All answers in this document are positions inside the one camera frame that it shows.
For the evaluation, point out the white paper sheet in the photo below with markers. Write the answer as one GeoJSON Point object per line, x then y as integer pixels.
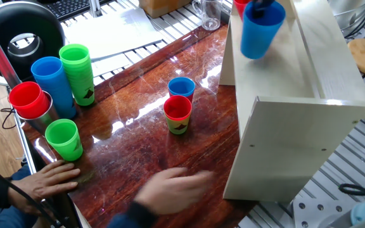
{"type": "Point", "coordinates": [116, 31]}

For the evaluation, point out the metal base plate with holes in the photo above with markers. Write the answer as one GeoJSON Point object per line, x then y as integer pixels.
{"type": "Point", "coordinates": [309, 212]}

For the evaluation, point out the brown cardboard box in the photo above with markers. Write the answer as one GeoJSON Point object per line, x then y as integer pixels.
{"type": "Point", "coordinates": [160, 8]}

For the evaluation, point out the green plastic cup stack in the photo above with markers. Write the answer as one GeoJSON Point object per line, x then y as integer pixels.
{"type": "Point", "coordinates": [81, 82]}

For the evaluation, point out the clear glass mug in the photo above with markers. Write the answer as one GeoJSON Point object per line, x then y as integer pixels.
{"type": "Point", "coordinates": [212, 17]}

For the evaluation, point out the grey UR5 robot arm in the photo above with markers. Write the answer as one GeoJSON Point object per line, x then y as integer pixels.
{"type": "Point", "coordinates": [364, 212]}

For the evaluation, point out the person's right hand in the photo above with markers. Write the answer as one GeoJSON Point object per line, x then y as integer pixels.
{"type": "Point", "coordinates": [170, 193]}

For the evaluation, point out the black computer keyboard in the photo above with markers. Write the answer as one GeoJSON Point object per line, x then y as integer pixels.
{"type": "Point", "coordinates": [71, 8]}

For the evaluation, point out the silver metal pole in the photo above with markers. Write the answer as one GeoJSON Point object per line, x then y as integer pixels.
{"type": "Point", "coordinates": [95, 8]}

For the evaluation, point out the right forearm blue sleeve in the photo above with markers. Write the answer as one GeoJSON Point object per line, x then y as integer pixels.
{"type": "Point", "coordinates": [131, 218]}

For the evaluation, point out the shiny metal cup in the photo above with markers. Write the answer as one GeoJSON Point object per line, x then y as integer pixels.
{"type": "Point", "coordinates": [47, 118]}

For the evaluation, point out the blue plastic cup stack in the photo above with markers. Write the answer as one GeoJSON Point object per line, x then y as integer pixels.
{"type": "Point", "coordinates": [59, 92]}

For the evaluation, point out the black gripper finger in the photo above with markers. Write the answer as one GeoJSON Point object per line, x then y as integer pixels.
{"type": "Point", "coordinates": [260, 8]}

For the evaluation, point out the person's left hand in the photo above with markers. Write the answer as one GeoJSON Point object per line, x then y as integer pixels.
{"type": "Point", "coordinates": [43, 185]}

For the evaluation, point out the white wooden shelf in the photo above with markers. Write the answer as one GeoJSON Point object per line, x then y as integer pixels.
{"type": "Point", "coordinates": [296, 152]}

